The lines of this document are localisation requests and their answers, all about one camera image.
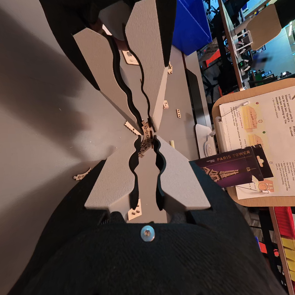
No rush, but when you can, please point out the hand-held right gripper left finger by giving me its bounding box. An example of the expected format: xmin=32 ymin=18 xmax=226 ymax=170
xmin=84 ymin=136 xmax=142 ymax=221

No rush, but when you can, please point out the person's left hand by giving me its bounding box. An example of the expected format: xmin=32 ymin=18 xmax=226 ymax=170
xmin=115 ymin=37 xmax=129 ymax=51

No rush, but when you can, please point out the yellow storage bin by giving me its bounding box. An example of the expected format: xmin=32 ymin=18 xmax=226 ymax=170
xmin=281 ymin=237 xmax=295 ymax=295

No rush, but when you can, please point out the grey desk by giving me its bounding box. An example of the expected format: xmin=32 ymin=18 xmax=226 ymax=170
xmin=0 ymin=0 xmax=213 ymax=293

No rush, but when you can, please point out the wooden tower arch assembly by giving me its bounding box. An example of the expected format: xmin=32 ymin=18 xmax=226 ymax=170
xmin=138 ymin=119 xmax=154 ymax=158

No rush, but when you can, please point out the wooden sheet with slotted plate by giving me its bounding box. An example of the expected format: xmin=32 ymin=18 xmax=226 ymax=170
xmin=121 ymin=49 xmax=139 ymax=65

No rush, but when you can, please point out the square wooden plate with holes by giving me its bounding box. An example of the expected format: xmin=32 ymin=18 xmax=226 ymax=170
xmin=124 ymin=121 xmax=141 ymax=136

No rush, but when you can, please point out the white board stand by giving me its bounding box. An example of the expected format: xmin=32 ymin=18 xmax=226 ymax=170
xmin=195 ymin=123 xmax=222 ymax=162

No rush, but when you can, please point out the red storage bin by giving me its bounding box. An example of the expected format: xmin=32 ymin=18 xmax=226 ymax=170
xmin=273 ymin=206 xmax=295 ymax=239

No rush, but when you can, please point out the printed instruction sheet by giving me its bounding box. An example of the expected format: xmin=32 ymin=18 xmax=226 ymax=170
xmin=219 ymin=92 xmax=295 ymax=200

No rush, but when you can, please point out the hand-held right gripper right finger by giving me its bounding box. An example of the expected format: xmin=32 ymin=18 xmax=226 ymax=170
xmin=153 ymin=136 xmax=212 ymax=220

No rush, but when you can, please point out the wooden lattice strip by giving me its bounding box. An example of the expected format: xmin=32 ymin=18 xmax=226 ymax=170
xmin=73 ymin=167 xmax=92 ymax=181

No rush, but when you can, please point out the small wooden peg plate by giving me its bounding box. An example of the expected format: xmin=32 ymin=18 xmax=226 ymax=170
xmin=127 ymin=199 xmax=142 ymax=221

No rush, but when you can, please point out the rounded wooden board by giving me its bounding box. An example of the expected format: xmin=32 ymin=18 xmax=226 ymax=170
xmin=245 ymin=3 xmax=283 ymax=51

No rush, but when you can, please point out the purple tower kit box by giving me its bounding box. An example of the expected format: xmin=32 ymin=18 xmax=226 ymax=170
xmin=192 ymin=144 xmax=274 ymax=188

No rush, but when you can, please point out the blue plastic bin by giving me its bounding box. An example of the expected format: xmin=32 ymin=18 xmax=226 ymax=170
xmin=172 ymin=0 xmax=213 ymax=56

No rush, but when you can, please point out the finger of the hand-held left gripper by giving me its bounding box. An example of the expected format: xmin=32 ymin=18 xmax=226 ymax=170
xmin=123 ymin=0 xmax=169 ymax=133
xmin=73 ymin=27 xmax=144 ymax=134

